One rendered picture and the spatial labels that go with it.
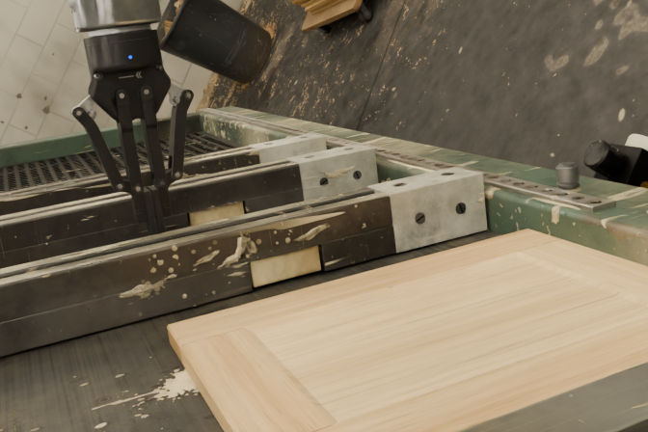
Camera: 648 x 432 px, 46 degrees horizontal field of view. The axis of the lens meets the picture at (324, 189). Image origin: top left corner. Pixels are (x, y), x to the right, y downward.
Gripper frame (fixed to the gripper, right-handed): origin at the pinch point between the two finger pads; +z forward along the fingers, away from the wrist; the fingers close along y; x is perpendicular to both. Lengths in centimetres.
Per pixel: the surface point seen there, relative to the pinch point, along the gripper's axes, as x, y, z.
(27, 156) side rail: -133, 10, 7
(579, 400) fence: 50, -15, 4
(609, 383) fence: 49, -17, 4
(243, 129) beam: -92, -38, 5
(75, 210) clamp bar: -21.1, 6.7, 1.5
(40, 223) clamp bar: -21.0, 11.3, 2.1
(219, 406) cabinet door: 33.0, 2.9, 6.5
